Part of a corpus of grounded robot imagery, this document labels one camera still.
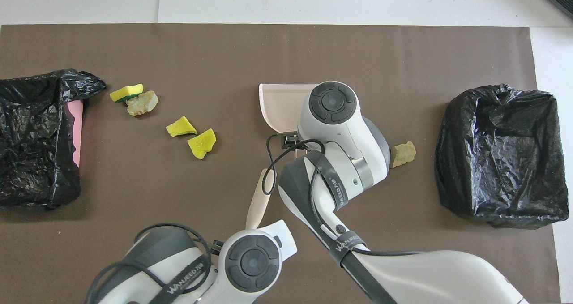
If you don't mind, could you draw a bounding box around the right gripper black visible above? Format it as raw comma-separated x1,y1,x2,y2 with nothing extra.
281,134,309,150

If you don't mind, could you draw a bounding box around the beige plastic dustpan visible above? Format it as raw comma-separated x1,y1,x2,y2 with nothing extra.
258,83,319,135

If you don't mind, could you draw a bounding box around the beige hand brush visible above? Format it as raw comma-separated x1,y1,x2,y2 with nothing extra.
245,169,272,230

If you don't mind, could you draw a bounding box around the yellow sponge piece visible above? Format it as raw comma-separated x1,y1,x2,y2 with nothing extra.
187,128,217,160
110,84,144,103
166,116,198,137

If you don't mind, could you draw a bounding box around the greenish tan sponge piece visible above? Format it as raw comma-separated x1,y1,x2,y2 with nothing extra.
391,141,417,169

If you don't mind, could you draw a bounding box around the beige sponge piece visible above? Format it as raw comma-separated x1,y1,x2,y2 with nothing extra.
126,90,158,116

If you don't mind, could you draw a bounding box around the pink plastic bin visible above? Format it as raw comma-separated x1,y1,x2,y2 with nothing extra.
67,99,85,168

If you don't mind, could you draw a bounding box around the right black-bagged bin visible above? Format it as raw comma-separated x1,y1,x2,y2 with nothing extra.
435,84,570,230

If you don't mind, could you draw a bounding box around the left black-bagged pink bin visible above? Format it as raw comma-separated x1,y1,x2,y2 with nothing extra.
0,68,108,209

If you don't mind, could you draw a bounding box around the brown paper mat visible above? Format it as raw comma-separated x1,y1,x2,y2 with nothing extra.
0,23,561,304

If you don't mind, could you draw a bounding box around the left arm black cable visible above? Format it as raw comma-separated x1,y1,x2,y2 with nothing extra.
85,223,214,304

